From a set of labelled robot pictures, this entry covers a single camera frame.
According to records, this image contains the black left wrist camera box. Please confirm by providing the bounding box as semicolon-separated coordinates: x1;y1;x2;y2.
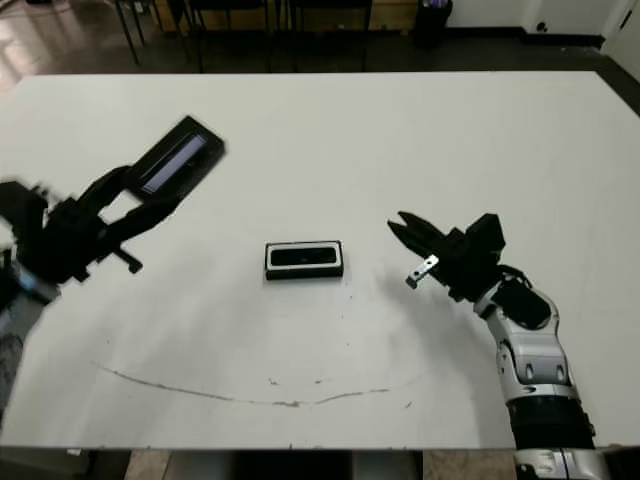
0;179;51;241

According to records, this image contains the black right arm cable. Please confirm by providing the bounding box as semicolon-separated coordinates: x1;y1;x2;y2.
497;264;534;289

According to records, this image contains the black metal chair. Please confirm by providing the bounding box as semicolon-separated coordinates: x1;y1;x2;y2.
185;0;275;74
287;0;374;72

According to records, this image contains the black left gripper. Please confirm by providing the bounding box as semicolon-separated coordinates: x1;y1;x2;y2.
12;163;187;287

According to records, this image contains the black camera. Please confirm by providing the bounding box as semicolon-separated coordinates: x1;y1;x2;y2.
269;246;339;266

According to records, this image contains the white door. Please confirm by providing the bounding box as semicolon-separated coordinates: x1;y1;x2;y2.
601;0;640;51

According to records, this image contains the black box with white insert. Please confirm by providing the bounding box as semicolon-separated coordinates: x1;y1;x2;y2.
263;239;345;282

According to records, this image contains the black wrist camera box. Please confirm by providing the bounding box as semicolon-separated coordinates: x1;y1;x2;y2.
465;212;507;264
0;179;51;241

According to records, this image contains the light wooden cabinet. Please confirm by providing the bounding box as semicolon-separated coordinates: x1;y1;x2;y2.
199;0;419;31

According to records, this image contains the dark robot torso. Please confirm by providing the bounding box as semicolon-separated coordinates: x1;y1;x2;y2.
232;451;354;480

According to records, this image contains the black trash bin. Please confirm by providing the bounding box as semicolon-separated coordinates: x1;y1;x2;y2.
412;0;454;49

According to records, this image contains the black metal table leg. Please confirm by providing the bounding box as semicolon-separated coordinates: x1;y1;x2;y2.
113;0;147;66

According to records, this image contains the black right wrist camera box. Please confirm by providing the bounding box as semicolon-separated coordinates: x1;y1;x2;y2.
465;212;507;264

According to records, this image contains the black box lid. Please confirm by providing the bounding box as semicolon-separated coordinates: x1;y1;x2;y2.
130;115;227;202

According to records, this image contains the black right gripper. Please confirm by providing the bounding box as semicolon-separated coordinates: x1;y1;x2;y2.
386;210;504;302

